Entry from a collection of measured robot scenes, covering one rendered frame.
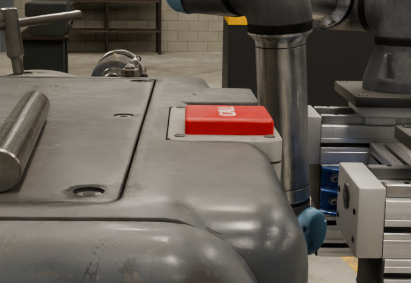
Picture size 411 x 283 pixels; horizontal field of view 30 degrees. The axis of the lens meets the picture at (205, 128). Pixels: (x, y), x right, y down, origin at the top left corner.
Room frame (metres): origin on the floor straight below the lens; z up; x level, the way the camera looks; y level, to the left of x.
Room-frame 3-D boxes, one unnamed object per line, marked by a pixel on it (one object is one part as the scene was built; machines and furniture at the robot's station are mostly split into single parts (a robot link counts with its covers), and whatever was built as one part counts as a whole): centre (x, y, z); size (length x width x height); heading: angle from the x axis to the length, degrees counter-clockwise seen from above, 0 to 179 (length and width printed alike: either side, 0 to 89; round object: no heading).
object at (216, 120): (0.54, -0.02, 1.26); 0.06 x 0.06 x 0.02; 2
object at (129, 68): (1.61, 0.16, 1.17); 0.04 x 0.04 x 0.03
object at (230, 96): (0.70, -0.01, 1.24); 0.09 x 0.08 x 0.03; 2
